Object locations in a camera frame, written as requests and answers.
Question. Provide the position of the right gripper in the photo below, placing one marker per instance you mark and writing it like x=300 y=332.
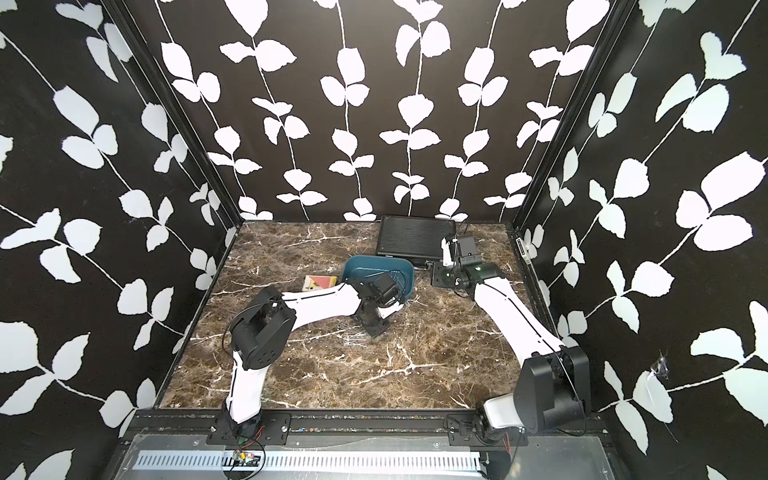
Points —
x=437 y=274

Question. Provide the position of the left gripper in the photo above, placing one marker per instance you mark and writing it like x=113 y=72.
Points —
x=376 y=331

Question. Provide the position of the teal plastic storage box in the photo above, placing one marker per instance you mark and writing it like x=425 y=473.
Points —
x=360 y=267

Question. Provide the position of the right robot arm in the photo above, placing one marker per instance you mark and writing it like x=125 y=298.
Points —
x=552 y=390

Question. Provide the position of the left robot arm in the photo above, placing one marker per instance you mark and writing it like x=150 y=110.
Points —
x=259 y=333

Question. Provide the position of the small card box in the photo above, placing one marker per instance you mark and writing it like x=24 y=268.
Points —
x=318 y=282

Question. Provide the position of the white perforated strip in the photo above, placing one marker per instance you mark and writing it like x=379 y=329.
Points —
x=319 y=461

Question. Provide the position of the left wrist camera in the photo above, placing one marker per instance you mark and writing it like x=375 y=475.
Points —
x=386 y=290

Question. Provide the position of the black front mounting rail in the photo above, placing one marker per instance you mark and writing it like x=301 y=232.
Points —
x=199 y=428

